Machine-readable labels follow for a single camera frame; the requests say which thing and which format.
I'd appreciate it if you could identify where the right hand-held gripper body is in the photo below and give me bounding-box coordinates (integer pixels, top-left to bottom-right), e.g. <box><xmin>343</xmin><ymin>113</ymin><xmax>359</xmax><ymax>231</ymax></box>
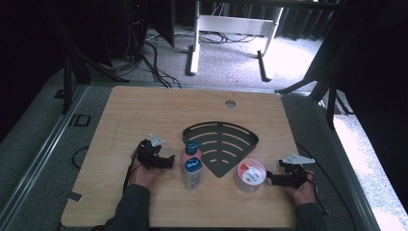
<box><xmin>278</xmin><ymin>153</ymin><xmax>317</xmax><ymax>190</ymax></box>

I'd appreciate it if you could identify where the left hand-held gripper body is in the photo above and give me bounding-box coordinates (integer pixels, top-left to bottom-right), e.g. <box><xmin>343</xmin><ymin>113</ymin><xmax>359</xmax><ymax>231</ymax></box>
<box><xmin>136</xmin><ymin>133</ymin><xmax>167</xmax><ymax>171</ymax></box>

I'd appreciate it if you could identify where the pink jar with white label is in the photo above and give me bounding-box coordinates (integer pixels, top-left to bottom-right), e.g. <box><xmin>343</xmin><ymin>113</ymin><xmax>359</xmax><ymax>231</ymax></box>
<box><xmin>233</xmin><ymin>157</ymin><xmax>268</xmax><ymax>193</ymax></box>

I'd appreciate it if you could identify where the black slotted corner rack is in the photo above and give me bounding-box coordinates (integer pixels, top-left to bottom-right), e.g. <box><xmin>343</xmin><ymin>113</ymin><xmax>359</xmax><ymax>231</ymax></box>
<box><xmin>182</xmin><ymin>120</ymin><xmax>260</xmax><ymax>179</ymax></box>

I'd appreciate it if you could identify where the person's right hand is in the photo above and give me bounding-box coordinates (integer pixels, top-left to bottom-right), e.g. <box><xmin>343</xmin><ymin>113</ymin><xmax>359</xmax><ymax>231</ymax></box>
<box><xmin>287</xmin><ymin>171</ymin><xmax>319</xmax><ymax>207</ymax></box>

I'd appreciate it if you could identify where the person's left hand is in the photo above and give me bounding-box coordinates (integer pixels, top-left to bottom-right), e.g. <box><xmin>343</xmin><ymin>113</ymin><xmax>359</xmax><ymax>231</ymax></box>
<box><xmin>129</xmin><ymin>157</ymin><xmax>164</xmax><ymax>190</ymax></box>

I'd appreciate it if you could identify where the pink bottle with blue cap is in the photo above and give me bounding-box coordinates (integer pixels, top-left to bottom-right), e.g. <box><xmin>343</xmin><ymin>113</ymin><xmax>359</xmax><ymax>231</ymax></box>
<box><xmin>179</xmin><ymin>140</ymin><xmax>204</xmax><ymax>167</ymax></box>

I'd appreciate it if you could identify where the white bottle with blue cap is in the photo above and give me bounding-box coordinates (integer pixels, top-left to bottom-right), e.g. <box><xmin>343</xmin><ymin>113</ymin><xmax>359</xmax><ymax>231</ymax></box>
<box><xmin>183</xmin><ymin>157</ymin><xmax>204</xmax><ymax>193</ymax></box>

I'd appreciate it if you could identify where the black tape piece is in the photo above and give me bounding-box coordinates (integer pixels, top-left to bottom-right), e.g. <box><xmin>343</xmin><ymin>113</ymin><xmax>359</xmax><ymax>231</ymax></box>
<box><xmin>59</xmin><ymin>191</ymin><xmax>83</xmax><ymax>202</ymax></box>

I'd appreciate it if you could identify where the black metal stand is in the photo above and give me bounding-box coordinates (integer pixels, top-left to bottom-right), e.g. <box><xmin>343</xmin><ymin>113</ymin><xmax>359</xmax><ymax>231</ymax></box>
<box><xmin>44</xmin><ymin>0</ymin><xmax>129</xmax><ymax>115</ymax></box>
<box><xmin>275</xmin><ymin>0</ymin><xmax>354</xmax><ymax>126</ymax></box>

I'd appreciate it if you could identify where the black computer tower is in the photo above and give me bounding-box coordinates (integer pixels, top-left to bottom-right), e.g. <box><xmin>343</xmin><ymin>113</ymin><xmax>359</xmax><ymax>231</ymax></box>
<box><xmin>95</xmin><ymin>0</ymin><xmax>149</xmax><ymax>65</ymax></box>

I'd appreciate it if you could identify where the dark curtain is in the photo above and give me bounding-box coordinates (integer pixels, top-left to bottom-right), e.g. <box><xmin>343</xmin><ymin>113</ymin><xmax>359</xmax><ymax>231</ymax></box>
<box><xmin>275</xmin><ymin>6</ymin><xmax>335</xmax><ymax>41</ymax></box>

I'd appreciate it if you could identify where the left hand-held gripper cable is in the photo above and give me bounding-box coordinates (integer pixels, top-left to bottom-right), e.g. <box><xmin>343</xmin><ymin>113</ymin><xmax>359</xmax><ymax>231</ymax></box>
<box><xmin>122</xmin><ymin>148</ymin><xmax>143</xmax><ymax>193</ymax></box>

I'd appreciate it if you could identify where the hand-held gripper cable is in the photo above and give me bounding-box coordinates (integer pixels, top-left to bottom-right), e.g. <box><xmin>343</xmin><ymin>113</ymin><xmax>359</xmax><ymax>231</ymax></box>
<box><xmin>122</xmin><ymin>148</ymin><xmax>143</xmax><ymax>193</ymax></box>
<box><xmin>306</xmin><ymin>171</ymin><xmax>331</xmax><ymax>216</ymax></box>

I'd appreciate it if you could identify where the right hand-held gripper cable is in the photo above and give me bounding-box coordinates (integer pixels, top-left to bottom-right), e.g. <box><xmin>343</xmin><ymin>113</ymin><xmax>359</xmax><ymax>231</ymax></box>
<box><xmin>306</xmin><ymin>171</ymin><xmax>331</xmax><ymax>216</ymax></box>

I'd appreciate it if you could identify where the thin black cable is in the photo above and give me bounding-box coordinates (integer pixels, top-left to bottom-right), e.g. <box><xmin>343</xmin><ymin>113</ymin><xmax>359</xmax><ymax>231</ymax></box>
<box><xmin>295</xmin><ymin>141</ymin><xmax>358</xmax><ymax>231</ymax></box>

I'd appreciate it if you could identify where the aluminium frame rail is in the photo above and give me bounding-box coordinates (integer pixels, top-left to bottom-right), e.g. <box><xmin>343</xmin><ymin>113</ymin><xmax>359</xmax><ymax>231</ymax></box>
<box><xmin>316</xmin><ymin>99</ymin><xmax>383</xmax><ymax>231</ymax></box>
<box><xmin>0</xmin><ymin>85</ymin><xmax>88</xmax><ymax>222</ymax></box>

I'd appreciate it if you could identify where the black cable loop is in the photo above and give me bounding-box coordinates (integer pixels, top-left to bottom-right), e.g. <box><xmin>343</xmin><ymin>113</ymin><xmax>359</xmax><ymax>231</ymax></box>
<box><xmin>71</xmin><ymin>145</ymin><xmax>90</xmax><ymax>169</ymax></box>

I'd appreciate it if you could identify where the black floor cable bundle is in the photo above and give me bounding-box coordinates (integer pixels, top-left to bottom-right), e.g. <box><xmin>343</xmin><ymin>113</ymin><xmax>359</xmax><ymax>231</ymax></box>
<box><xmin>140</xmin><ymin>30</ymin><xmax>258</xmax><ymax>90</ymax></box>

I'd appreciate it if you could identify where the white desk frame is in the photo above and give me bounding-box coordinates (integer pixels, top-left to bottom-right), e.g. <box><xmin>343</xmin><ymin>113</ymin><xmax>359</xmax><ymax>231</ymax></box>
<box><xmin>185</xmin><ymin>0</ymin><xmax>285</xmax><ymax>83</ymax></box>

